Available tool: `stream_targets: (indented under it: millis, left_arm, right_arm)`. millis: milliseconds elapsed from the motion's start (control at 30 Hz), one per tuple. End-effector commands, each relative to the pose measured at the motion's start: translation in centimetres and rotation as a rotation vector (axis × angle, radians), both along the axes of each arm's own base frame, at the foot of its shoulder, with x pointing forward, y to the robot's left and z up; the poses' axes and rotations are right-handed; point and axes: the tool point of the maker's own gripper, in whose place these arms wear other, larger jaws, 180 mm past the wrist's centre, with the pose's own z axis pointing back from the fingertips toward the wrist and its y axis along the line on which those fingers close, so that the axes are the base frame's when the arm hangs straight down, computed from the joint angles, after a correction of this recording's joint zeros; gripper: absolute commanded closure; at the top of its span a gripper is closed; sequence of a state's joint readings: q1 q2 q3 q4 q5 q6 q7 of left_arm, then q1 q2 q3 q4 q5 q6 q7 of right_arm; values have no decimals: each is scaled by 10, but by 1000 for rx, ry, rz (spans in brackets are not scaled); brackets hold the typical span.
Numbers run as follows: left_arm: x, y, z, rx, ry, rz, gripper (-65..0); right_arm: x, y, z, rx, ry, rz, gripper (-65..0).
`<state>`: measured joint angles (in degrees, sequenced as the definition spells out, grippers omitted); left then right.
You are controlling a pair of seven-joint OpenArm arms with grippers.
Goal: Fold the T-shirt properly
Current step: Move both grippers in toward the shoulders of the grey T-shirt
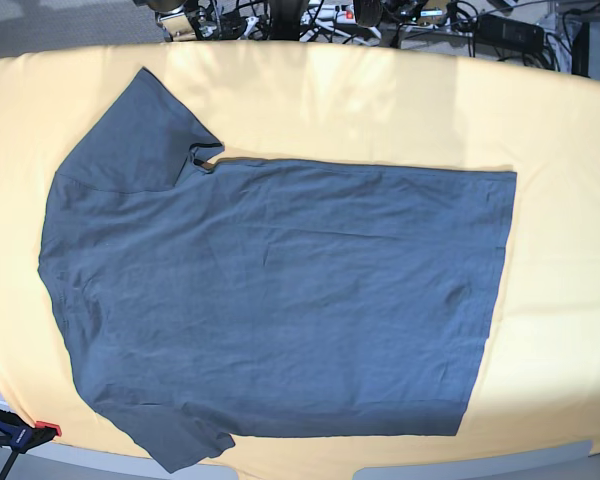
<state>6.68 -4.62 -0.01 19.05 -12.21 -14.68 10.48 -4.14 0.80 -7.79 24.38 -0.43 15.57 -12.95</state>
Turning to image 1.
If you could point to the grey-blue T-shirt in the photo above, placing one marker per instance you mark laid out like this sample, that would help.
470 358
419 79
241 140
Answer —
202 299

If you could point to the black power adapter box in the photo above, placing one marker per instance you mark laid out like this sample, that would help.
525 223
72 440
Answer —
509 34

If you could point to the white power strip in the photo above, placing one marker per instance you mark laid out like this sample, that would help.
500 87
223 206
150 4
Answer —
335 13

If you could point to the blue and red clamp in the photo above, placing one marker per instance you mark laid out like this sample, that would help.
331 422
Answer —
20 437

